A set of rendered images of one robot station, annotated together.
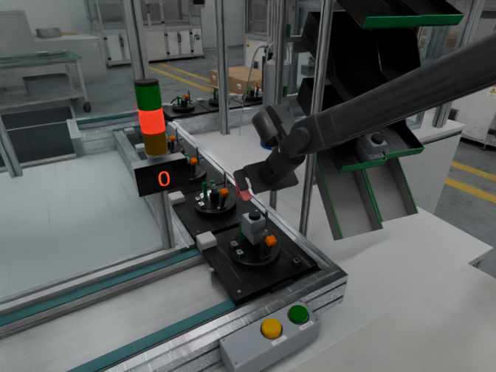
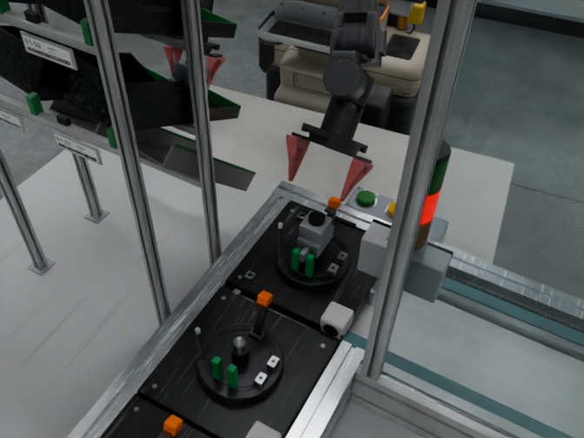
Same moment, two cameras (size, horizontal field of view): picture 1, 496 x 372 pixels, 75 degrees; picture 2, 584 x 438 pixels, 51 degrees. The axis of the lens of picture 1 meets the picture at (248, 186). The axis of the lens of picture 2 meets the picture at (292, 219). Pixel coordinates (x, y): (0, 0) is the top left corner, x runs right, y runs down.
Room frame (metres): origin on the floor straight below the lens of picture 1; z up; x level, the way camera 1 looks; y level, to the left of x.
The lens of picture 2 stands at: (1.11, 0.59, 1.86)
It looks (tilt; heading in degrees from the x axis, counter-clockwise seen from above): 46 degrees down; 237
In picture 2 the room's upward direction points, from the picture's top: 2 degrees clockwise
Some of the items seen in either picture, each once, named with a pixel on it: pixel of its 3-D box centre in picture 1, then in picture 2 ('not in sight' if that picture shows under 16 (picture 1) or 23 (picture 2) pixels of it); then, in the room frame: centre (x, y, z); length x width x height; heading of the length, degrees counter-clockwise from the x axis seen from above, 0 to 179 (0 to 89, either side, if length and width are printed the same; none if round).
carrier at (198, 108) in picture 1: (182, 102); not in sight; (1.96, 0.40, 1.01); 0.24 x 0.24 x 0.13; 30
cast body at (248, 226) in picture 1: (252, 223); (313, 233); (0.67, -0.01, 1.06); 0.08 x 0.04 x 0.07; 29
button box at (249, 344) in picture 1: (271, 338); (394, 222); (0.43, -0.05, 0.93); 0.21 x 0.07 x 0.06; 120
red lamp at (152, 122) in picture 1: (151, 119); not in sight; (0.67, 0.21, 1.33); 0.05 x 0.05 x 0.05
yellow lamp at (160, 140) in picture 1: (155, 141); not in sight; (0.67, 0.21, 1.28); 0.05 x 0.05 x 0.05
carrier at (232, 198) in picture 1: (214, 195); (240, 352); (0.89, 0.11, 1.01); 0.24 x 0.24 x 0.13; 30
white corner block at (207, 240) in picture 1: (206, 242); (336, 321); (0.70, 0.12, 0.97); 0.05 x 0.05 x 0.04; 30
